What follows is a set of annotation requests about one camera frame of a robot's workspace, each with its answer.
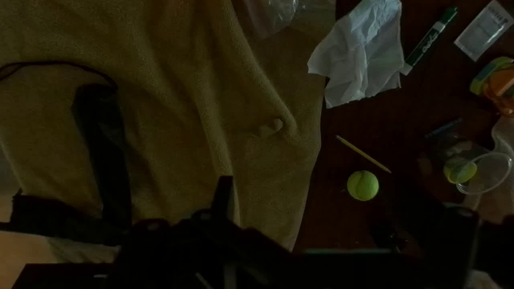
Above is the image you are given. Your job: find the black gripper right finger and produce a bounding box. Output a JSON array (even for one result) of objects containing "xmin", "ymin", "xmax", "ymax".
[{"xmin": 447, "ymin": 206, "xmax": 480, "ymax": 270}]

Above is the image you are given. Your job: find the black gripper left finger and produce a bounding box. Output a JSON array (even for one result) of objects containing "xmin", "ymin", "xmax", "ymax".
[{"xmin": 212, "ymin": 176, "xmax": 238, "ymax": 227}]

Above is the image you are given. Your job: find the yellow-green round object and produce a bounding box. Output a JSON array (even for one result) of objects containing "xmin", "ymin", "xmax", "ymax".
[{"xmin": 442, "ymin": 156, "xmax": 479, "ymax": 185}]

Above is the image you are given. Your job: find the clear plastic cup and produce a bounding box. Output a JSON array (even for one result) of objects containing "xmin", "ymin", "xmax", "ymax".
[{"xmin": 442, "ymin": 152, "xmax": 514, "ymax": 198}]

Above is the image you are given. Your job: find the blue pen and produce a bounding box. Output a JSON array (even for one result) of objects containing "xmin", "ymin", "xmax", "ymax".
[{"xmin": 424, "ymin": 118, "xmax": 464, "ymax": 142}]

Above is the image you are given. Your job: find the crumpled clear plastic wrap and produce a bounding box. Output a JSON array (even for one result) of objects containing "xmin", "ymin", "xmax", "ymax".
[{"xmin": 490, "ymin": 115, "xmax": 514, "ymax": 158}]

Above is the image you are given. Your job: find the green tennis ball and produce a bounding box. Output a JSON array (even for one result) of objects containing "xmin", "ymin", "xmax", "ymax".
[{"xmin": 346, "ymin": 169, "xmax": 381, "ymax": 203}]

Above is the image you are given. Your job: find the yellow cloth towel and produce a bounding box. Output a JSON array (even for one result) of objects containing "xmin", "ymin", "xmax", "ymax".
[{"xmin": 0, "ymin": 0, "xmax": 338, "ymax": 254}]

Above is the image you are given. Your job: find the yellow wooden pencil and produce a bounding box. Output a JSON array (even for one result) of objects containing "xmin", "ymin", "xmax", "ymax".
[{"xmin": 334, "ymin": 134, "xmax": 394, "ymax": 176}]

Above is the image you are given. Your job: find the green marker pen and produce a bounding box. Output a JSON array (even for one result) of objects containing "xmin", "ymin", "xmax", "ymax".
[{"xmin": 400, "ymin": 5, "xmax": 461, "ymax": 78}]

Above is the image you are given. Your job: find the white crumpled paper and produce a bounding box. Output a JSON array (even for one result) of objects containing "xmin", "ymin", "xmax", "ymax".
[{"xmin": 307, "ymin": 0, "xmax": 407, "ymax": 111}]

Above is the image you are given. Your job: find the clear rectangular plastic box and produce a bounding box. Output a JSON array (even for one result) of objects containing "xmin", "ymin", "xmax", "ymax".
[{"xmin": 453, "ymin": 0, "xmax": 514, "ymax": 63}]

